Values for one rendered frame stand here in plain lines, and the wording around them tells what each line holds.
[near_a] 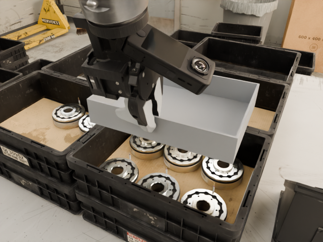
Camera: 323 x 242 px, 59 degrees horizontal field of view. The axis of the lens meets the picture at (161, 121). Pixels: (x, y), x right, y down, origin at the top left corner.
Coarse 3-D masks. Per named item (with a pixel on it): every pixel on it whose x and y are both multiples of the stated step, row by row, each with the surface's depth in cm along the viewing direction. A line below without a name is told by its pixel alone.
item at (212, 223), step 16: (80, 144) 67; (80, 160) 62; (96, 176) 60; (112, 176) 58; (256, 176) 58; (128, 192) 57; (144, 192) 55; (176, 208) 52; (192, 208) 52; (240, 208) 52; (208, 224) 50; (224, 224) 49; (240, 224) 49
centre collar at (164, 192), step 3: (153, 180) 66; (156, 180) 66; (159, 180) 66; (150, 183) 65; (153, 183) 65; (156, 183) 66; (159, 183) 66; (162, 183) 65; (165, 183) 65; (147, 186) 64; (150, 186) 64; (165, 186) 64; (150, 189) 64; (165, 189) 64; (159, 192) 63; (162, 192) 63; (165, 192) 63
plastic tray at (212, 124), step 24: (96, 96) 52; (168, 96) 61; (192, 96) 61; (216, 96) 61; (240, 96) 59; (96, 120) 52; (120, 120) 50; (168, 120) 45; (192, 120) 54; (216, 120) 54; (240, 120) 54; (168, 144) 48; (192, 144) 45; (216, 144) 43
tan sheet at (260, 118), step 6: (258, 108) 98; (252, 114) 94; (258, 114) 94; (264, 114) 94; (270, 114) 94; (252, 120) 92; (258, 120) 92; (264, 120) 92; (270, 120) 92; (252, 126) 89; (258, 126) 89; (264, 126) 89
